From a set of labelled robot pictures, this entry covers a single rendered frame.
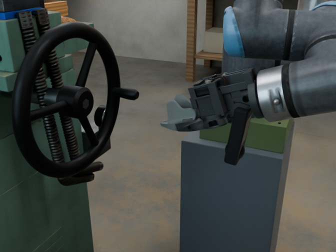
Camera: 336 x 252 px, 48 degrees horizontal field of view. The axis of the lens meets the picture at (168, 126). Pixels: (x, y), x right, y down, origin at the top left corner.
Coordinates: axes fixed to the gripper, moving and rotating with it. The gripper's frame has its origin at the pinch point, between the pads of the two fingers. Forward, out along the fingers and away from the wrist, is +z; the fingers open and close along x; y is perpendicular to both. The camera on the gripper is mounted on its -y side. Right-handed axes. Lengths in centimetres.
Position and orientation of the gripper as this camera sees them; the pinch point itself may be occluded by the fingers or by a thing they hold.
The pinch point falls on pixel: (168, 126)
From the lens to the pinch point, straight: 75.8
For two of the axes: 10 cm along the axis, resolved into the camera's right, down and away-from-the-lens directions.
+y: -3.1, -9.2, -2.4
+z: -8.4, 1.5, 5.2
